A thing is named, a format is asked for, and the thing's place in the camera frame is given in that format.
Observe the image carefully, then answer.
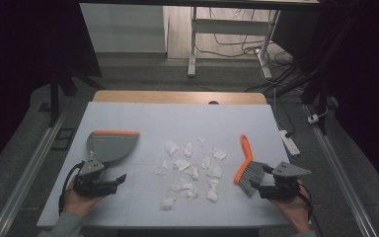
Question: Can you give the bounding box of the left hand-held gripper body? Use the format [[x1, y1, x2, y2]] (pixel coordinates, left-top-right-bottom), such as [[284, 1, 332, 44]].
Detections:
[[73, 158, 118, 198]]

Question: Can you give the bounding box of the white table mat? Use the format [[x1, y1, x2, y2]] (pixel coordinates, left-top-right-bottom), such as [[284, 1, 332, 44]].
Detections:
[[37, 101, 311, 229]]

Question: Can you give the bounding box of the person's right hand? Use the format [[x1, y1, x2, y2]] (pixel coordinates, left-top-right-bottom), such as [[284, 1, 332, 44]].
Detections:
[[269, 179, 312, 233]]

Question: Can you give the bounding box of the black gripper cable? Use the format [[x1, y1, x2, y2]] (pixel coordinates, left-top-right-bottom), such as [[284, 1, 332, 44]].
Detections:
[[296, 182, 314, 230], [57, 161, 86, 216]]

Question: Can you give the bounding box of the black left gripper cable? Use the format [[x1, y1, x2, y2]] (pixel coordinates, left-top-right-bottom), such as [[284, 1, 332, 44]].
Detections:
[[57, 161, 86, 216]]

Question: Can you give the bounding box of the black metal stand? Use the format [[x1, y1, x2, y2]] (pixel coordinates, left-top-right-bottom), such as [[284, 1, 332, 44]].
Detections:
[[265, 13, 359, 136], [38, 63, 107, 128]]

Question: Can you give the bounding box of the orange brush with grey bristles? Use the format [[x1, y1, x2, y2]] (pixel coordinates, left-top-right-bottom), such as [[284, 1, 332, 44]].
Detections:
[[233, 133, 268, 198]]

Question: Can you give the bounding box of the white metal desk frame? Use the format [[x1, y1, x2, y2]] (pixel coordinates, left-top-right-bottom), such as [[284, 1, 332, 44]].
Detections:
[[187, 6, 281, 80]]

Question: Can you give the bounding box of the wooden table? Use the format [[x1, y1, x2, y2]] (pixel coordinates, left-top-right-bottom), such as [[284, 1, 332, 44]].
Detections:
[[92, 90, 268, 106]]

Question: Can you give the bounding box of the person's left hand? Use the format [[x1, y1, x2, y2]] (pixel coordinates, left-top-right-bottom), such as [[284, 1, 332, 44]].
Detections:
[[62, 176, 106, 219]]

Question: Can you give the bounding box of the white panel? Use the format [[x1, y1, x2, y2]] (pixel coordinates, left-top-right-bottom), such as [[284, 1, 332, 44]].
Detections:
[[79, 3, 170, 54]]

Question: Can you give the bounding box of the aluminium floor rail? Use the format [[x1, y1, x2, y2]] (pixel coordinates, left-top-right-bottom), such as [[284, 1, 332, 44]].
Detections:
[[0, 111, 69, 237], [304, 104, 379, 237]]

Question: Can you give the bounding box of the grey dustpan with orange edge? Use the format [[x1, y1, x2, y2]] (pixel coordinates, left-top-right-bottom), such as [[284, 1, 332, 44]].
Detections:
[[86, 129, 141, 165]]

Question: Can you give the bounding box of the pile of white paper scraps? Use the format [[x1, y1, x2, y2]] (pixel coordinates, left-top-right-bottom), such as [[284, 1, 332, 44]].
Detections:
[[153, 137, 229, 210]]

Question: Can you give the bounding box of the black floor plate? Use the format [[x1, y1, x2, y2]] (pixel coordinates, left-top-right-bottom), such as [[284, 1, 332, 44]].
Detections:
[[50, 127, 77, 152]]

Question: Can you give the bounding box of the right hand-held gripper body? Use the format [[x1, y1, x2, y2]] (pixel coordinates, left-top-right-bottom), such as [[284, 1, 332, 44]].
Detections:
[[259, 161, 312, 201]]

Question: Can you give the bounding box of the white power strip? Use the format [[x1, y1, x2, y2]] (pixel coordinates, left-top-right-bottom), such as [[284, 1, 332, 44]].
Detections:
[[278, 129, 301, 157]]

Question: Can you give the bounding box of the bundle of black floor cables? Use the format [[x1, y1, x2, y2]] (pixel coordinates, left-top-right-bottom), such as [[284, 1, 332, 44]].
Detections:
[[195, 7, 299, 94]]

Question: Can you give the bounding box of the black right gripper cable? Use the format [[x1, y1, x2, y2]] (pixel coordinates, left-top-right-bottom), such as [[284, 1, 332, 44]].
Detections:
[[296, 182, 314, 230]]

